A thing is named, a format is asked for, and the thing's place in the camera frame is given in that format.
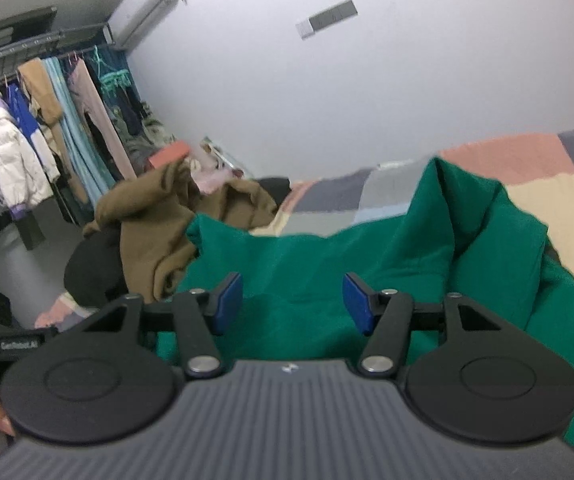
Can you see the patchwork bed sheet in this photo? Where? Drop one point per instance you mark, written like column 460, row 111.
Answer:
column 517, row 160

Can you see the white air conditioner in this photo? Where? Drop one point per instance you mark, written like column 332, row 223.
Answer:
column 142, row 5

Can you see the pink box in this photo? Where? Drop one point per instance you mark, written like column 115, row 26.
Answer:
column 169, row 155

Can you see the metal clothes rack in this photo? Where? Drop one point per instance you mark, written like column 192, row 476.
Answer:
column 17, row 49

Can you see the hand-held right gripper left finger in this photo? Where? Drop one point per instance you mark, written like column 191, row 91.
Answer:
column 229, row 302

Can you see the light pink cloth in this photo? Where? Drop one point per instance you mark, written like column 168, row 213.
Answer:
column 212, row 180

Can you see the green jacket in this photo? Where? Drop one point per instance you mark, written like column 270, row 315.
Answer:
column 317, row 270

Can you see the white puffer jacket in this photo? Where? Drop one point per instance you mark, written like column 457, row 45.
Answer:
column 9, row 160

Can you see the pink hanging pants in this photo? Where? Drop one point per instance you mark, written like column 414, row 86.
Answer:
column 98, row 110

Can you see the tan hanging hoodie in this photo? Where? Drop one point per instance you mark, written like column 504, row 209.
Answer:
column 42, row 90

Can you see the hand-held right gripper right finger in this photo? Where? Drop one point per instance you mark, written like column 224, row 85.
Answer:
column 359, row 305

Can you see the black cloth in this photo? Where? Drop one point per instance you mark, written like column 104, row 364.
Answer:
column 92, row 270

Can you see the grey wall switch panel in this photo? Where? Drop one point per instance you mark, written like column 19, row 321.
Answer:
column 327, row 17

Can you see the brown garment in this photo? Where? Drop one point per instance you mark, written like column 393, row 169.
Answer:
column 152, row 220

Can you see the teal clothes hanger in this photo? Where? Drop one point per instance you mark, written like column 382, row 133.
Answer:
column 114, row 80

